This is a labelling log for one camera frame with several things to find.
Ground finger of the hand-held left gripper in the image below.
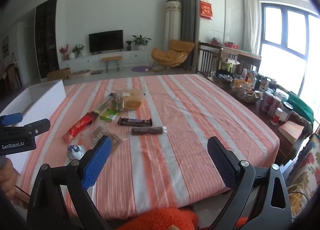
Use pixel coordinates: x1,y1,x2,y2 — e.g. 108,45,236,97
0,113,23,126
0,118,51,137

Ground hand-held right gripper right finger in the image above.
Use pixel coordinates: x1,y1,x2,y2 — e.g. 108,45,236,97
207,136,293,230

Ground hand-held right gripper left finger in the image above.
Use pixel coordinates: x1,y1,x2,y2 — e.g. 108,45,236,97
27,135,112,230

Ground white board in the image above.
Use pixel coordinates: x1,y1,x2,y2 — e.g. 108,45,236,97
0,79,67,178

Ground long clear snack packet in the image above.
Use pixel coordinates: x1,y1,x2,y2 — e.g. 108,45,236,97
96,92,123,117

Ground wicker basket of snacks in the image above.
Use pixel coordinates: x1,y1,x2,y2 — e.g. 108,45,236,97
230,79,262,103

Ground person's left hand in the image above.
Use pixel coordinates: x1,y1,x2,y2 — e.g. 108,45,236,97
0,157,21,199

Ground blue and white candy packet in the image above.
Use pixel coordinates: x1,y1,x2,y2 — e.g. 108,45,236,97
67,144,87,162

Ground clear biscuit packet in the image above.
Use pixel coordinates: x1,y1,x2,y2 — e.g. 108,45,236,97
90,126,123,149

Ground red snack packet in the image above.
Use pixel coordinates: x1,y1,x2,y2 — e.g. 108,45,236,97
62,111,99,143

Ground orange striped tablecloth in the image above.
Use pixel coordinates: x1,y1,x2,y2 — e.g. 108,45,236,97
15,74,280,220

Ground green snack packet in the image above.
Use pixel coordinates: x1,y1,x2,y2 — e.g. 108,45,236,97
99,109,119,122

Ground cardboard box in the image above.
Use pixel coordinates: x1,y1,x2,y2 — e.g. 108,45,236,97
46,67,72,82

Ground brown chocolate bar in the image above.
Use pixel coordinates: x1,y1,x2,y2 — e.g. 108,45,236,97
117,117,153,127

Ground chocolate wafer in clear wrapper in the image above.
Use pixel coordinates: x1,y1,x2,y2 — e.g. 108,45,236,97
130,126,167,136

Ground white bottle with red label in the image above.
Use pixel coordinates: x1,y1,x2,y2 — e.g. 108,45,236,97
271,107,283,126

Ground bread in clear bag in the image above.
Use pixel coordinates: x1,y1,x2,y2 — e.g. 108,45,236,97
121,89,143,111

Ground pink book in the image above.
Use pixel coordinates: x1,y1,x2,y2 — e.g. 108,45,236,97
278,120,305,145

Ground white television cabinet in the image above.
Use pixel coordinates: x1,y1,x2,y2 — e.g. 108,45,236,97
59,50,157,70

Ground red flower arrangement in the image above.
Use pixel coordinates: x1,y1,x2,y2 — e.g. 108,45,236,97
59,44,69,61

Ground orange fuzzy clothing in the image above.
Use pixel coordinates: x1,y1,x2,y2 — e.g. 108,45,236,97
114,207,250,230

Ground floral cushioned chair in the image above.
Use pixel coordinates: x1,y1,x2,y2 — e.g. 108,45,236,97
284,134,320,218

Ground leafy plant in vase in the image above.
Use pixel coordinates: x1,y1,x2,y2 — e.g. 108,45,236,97
72,44,86,58

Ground black tray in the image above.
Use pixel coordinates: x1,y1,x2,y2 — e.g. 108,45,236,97
212,69,235,87

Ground dark glass display cabinet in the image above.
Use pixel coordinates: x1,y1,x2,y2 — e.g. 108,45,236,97
35,0,60,79

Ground green cloth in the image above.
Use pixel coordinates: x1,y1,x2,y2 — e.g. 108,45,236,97
286,91,314,123

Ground green plastic stool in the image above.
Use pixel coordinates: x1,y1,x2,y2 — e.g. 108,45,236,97
219,57,241,73

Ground wooden bench with hairpin legs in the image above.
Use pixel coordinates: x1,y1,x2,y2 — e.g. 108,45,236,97
101,56,123,73

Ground dark wooden chair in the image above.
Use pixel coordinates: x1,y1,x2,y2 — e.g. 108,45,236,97
196,42,223,78

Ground black television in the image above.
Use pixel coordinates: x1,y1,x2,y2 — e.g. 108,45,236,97
88,30,124,54

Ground wooden dining table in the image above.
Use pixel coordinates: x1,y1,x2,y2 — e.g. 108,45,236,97
221,44,262,73

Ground orange lounge chair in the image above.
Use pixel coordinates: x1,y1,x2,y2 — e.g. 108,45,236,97
151,39,195,71

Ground large potted plant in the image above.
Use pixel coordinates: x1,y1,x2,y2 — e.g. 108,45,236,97
132,35,152,51

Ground window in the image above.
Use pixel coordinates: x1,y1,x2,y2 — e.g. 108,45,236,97
259,2,320,113

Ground white curtain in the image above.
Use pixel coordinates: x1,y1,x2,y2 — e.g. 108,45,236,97
243,0,262,55

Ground covered standing air conditioner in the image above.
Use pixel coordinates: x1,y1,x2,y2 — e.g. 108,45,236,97
165,0,182,52

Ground grey curtain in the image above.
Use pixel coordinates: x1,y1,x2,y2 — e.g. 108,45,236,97
176,0,201,48

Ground red wall hanging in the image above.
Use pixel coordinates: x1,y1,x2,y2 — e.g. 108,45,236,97
200,0,213,20

